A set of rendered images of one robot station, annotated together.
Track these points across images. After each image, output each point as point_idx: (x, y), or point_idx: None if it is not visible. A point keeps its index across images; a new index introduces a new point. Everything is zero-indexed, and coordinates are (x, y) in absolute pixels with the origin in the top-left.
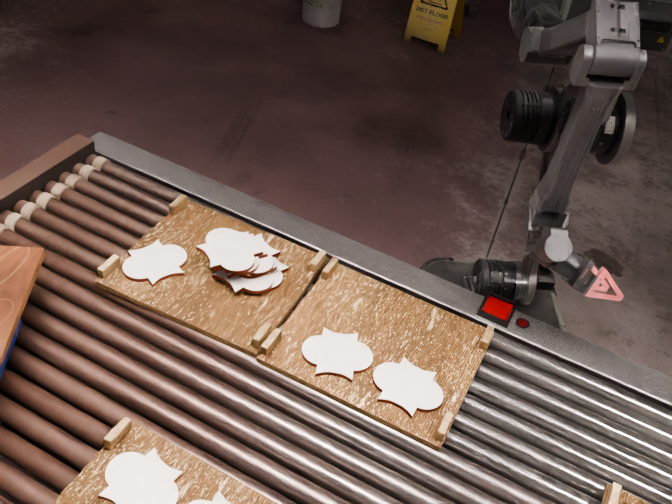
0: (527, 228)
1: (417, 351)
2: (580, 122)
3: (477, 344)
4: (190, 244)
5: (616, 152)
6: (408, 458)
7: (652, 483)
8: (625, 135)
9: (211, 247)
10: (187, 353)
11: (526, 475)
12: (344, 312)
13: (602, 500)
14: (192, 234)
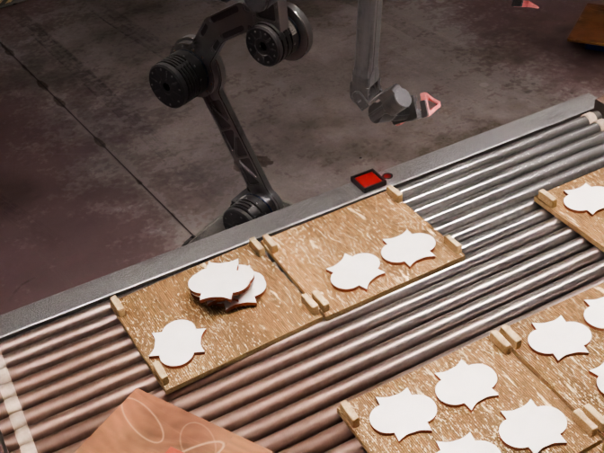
0: (368, 105)
1: (380, 232)
2: (375, 10)
3: (395, 201)
4: (172, 315)
5: (307, 42)
6: (461, 275)
7: (542, 181)
8: (306, 27)
9: (208, 291)
10: (288, 359)
11: (505, 229)
12: (317, 254)
13: (541, 205)
14: (160, 311)
